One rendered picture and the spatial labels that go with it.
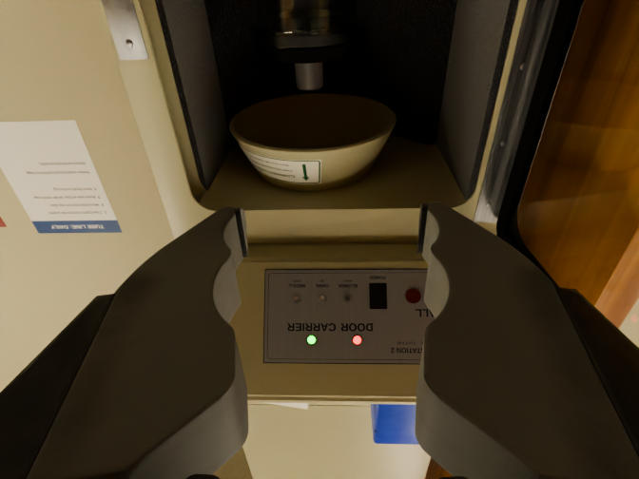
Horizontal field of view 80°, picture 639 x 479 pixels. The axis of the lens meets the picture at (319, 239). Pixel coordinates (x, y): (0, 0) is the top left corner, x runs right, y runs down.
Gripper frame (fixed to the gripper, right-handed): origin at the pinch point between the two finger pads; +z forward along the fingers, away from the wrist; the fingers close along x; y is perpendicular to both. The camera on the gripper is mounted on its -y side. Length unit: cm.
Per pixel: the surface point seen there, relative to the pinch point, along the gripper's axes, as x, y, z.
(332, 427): -1, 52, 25
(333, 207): -0.2, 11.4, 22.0
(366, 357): 2.6, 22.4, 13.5
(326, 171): -0.7, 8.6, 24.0
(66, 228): -65, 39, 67
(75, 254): -66, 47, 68
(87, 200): -56, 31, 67
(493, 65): 12.1, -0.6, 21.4
